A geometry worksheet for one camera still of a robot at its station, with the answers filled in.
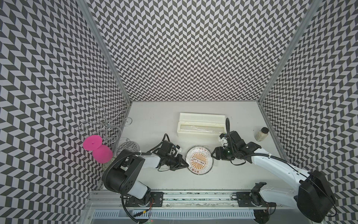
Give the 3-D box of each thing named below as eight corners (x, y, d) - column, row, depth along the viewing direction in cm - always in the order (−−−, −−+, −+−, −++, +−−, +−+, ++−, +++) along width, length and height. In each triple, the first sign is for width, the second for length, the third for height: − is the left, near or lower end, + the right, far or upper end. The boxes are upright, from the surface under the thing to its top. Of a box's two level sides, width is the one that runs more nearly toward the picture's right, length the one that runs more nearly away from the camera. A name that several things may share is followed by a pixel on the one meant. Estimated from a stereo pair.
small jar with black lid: (256, 141, 95) (262, 134, 88) (253, 134, 99) (259, 126, 92) (264, 141, 95) (270, 134, 88) (261, 134, 99) (267, 126, 92)
